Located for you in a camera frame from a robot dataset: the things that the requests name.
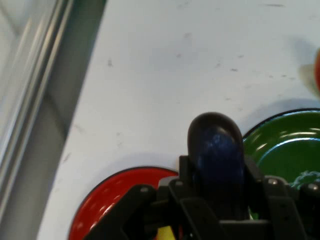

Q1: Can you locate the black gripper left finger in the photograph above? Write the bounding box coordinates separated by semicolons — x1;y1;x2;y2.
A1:
82;155;221;240

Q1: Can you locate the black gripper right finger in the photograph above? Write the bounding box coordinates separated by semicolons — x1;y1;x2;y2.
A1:
243;156;320;240

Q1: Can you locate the purple toy eggplant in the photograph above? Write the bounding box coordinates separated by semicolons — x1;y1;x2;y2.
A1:
187;111;247;221

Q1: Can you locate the red round plate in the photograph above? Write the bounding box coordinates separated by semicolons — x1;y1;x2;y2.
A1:
67;166;181;240

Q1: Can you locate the green round plate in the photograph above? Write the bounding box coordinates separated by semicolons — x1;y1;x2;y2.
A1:
241;107;320;191

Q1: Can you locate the toy watermelon slice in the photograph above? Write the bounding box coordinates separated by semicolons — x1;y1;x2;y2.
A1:
299;46;320;98

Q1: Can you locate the aluminium rail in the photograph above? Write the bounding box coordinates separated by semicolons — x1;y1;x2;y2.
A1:
0;0;108;240

